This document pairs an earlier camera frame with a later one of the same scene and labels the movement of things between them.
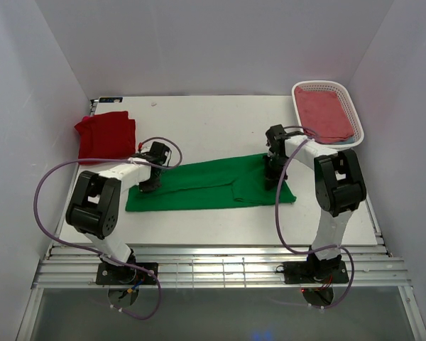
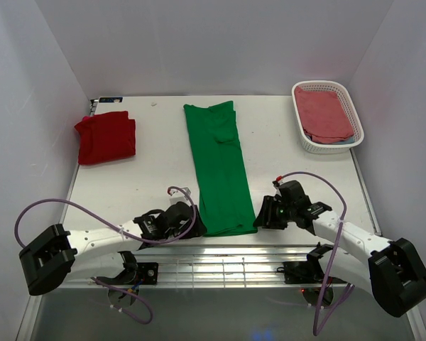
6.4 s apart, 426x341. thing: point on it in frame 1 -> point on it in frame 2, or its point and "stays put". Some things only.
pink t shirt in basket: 322,115 stays put
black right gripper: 272,178 -> 265,218
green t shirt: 241,180 -> 226,199
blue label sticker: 111,99 stays put
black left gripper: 150,188 -> 199,229
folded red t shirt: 106,136 stays put
